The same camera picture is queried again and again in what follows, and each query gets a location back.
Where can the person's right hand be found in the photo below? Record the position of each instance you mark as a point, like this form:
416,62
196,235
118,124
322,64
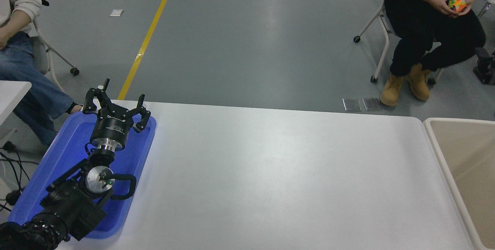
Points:
441,3

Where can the white paper scrap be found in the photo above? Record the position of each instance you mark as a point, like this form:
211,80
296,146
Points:
116,12

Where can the small white table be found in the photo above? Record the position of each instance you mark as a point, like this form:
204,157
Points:
11,95

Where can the person's forearm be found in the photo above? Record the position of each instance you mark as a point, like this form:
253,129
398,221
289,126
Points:
15,21

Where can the person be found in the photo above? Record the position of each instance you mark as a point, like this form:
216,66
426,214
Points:
27,83
425,33

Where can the person's hand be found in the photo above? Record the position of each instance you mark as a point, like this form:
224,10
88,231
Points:
3,40

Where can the white wheeled chair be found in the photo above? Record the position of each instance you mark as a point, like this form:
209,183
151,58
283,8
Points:
38,54
383,29

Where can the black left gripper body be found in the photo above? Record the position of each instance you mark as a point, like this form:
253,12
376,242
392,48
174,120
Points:
111,126

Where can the grey metal floor plate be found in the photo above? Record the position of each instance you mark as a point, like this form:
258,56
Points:
372,104
352,105

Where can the colourful puzzle cube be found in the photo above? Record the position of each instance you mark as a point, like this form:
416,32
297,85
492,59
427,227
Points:
458,4

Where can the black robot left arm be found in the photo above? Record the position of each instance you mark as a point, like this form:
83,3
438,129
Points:
73,203

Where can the blue plastic tray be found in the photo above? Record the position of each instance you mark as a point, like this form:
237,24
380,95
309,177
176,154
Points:
69,145

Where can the black power adapter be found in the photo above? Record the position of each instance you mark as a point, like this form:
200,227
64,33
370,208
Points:
12,197

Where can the large pale bin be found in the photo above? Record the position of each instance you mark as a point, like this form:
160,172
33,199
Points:
471,165

